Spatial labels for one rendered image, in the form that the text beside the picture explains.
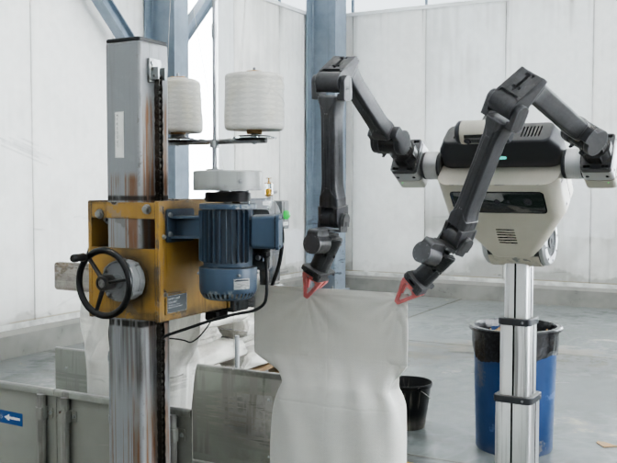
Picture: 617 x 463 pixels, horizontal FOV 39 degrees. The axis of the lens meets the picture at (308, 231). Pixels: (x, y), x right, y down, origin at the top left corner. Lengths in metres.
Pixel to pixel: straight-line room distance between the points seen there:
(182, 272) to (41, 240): 5.29
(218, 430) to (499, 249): 1.18
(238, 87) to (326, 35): 9.06
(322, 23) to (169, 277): 9.30
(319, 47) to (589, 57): 3.33
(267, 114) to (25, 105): 5.28
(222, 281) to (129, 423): 0.47
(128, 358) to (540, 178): 1.29
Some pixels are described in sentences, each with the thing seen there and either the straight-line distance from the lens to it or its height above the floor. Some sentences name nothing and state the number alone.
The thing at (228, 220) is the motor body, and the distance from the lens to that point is 2.22.
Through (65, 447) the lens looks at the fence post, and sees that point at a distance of 2.89.
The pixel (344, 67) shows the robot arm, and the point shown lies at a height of 1.70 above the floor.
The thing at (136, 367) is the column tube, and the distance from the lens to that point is 2.35.
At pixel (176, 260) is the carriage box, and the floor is 1.18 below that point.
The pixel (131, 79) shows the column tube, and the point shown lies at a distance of 2.33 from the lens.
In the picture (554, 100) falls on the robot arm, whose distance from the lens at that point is 2.30.
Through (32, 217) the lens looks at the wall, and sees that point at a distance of 7.52.
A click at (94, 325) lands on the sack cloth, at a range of 3.01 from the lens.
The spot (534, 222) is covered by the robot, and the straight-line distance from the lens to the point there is 2.75.
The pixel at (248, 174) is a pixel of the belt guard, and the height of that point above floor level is 1.41.
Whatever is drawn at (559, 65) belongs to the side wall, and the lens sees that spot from 10.57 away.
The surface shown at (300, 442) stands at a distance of 2.54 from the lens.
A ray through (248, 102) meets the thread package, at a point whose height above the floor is 1.60.
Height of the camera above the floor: 1.38
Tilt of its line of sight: 3 degrees down
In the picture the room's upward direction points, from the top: straight up
